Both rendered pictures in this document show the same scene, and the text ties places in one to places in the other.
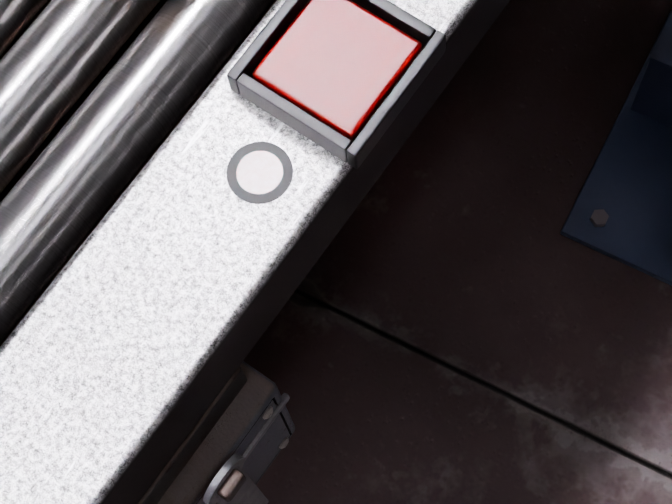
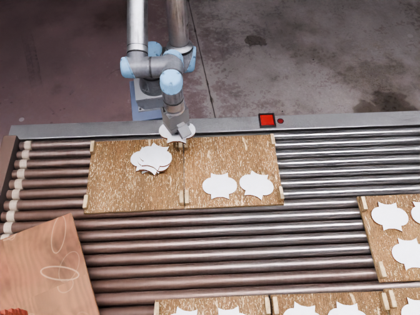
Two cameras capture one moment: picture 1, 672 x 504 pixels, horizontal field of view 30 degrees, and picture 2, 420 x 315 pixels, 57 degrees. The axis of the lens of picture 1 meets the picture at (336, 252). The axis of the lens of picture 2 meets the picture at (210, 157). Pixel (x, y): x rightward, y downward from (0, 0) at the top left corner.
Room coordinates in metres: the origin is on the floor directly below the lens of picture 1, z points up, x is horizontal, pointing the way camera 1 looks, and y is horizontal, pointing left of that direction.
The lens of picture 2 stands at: (1.27, 0.54, 2.38)
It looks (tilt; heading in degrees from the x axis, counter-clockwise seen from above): 59 degrees down; 223
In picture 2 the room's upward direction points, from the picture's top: straight up
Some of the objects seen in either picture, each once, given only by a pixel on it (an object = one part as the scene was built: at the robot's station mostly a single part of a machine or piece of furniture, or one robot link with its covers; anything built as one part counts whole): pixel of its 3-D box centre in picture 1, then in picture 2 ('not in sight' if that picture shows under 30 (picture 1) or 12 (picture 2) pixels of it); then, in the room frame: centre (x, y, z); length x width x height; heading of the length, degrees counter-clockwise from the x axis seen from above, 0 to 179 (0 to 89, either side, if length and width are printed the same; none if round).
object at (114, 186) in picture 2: not in sight; (136, 174); (0.90, -0.25, 0.93); 0.41 x 0.35 x 0.02; 136
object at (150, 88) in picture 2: not in sight; (153, 77); (0.51, -0.54, 1.01); 0.15 x 0.15 x 0.10
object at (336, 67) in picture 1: (337, 64); (267, 120); (0.28, -0.02, 0.92); 0.06 x 0.06 x 0.01; 46
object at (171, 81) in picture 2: not in sight; (172, 87); (0.70, -0.17, 1.38); 0.09 x 0.08 x 0.11; 44
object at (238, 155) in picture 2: not in sight; (231, 170); (0.60, 0.04, 0.93); 0.41 x 0.35 x 0.02; 136
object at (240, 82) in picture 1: (337, 62); (267, 120); (0.28, -0.02, 0.92); 0.08 x 0.08 x 0.02; 46
